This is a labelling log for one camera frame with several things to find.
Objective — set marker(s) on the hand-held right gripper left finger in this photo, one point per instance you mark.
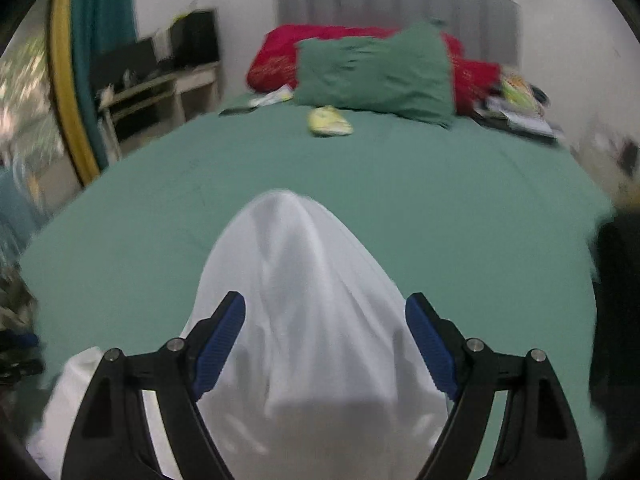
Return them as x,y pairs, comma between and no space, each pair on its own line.
220,345

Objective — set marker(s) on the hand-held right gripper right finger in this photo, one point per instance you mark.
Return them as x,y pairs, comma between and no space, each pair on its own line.
430,345

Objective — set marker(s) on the white garment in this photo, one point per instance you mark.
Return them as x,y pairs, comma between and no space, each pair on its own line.
310,310

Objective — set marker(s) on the black clothes pile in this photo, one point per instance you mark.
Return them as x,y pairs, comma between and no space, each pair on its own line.
615,310

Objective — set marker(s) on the bed with green sheet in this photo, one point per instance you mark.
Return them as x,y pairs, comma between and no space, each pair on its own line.
400,200

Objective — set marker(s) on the black phone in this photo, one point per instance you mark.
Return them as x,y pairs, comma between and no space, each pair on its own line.
235,110

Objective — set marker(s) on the pile of books and papers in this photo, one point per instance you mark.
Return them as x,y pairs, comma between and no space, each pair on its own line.
525,120

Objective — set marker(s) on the small yellow packet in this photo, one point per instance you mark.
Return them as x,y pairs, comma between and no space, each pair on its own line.
327,121

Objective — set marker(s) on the white paper packet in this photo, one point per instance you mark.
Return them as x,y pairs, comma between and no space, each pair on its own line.
272,97

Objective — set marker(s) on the white computer desk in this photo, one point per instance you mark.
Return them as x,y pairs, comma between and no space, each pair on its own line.
195,80

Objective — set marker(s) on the colourful snack bag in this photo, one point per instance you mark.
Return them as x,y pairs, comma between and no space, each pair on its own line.
517,91

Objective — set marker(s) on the green pillow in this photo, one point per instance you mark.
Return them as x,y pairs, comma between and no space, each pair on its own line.
375,75

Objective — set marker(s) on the red patterned pillow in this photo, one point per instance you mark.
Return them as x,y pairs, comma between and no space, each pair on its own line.
275,60

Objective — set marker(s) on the black monitor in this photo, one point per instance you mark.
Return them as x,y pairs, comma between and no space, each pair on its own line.
122,62

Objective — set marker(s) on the black computer tower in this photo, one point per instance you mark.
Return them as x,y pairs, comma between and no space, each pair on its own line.
197,37

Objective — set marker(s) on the yellow curtain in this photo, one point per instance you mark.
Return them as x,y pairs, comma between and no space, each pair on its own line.
62,60

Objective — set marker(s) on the teal curtain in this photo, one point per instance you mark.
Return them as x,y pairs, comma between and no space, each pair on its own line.
100,20

